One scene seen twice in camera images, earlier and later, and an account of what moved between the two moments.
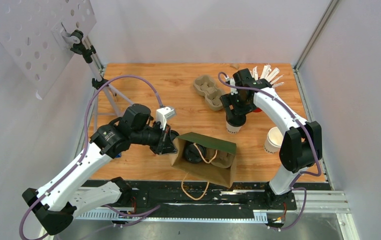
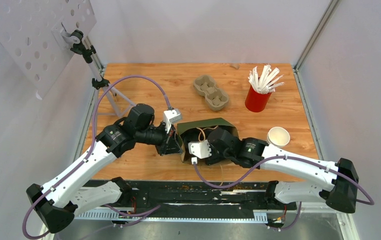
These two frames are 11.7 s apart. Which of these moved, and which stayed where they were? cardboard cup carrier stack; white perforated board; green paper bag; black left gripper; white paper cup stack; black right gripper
Moved: black right gripper; green paper bag
Stayed: white paper cup stack; white perforated board; cardboard cup carrier stack; black left gripper
